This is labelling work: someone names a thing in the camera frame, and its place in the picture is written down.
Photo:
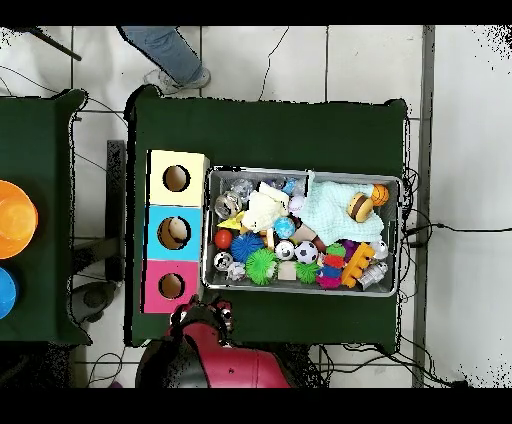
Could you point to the cream yellow cloth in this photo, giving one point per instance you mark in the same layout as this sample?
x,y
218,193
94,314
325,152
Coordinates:
x,y
262,212

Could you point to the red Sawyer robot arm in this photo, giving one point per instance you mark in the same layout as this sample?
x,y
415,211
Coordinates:
x,y
240,368

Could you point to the wooden box with three holes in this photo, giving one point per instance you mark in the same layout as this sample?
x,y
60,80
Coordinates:
x,y
192,248

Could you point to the shallow mesh bin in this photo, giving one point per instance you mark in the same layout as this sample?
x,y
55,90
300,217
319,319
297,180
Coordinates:
x,y
300,291

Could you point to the blue globe ball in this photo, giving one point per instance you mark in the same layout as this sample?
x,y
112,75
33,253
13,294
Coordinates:
x,y
284,228

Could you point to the blue spiky ball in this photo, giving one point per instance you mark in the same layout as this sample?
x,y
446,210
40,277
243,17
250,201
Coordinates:
x,y
246,246

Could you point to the red ball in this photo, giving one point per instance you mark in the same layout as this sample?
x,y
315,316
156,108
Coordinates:
x,y
223,239

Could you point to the green spiky ball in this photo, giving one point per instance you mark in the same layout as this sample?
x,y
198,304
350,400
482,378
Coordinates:
x,y
260,266

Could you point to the small soccer ball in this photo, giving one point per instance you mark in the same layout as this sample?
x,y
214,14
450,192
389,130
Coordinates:
x,y
306,252

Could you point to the mint green cloth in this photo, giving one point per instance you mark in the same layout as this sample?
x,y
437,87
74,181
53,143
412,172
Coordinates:
x,y
332,216

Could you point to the dark green table cloth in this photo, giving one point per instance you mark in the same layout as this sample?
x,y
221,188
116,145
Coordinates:
x,y
272,136
32,140

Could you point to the toy hamburger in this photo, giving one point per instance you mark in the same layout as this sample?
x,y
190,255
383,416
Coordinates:
x,y
360,208

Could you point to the orange toy brick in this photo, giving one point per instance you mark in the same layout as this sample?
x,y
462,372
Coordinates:
x,y
356,264

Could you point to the small orange basketball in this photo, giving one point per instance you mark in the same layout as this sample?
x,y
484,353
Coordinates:
x,y
380,194

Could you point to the person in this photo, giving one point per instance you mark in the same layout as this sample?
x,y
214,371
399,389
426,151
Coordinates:
x,y
168,52

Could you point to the orange plastic bowl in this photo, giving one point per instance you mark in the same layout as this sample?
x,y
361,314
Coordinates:
x,y
16,220

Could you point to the blue plastic bowl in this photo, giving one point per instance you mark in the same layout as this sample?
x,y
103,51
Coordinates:
x,y
7,294

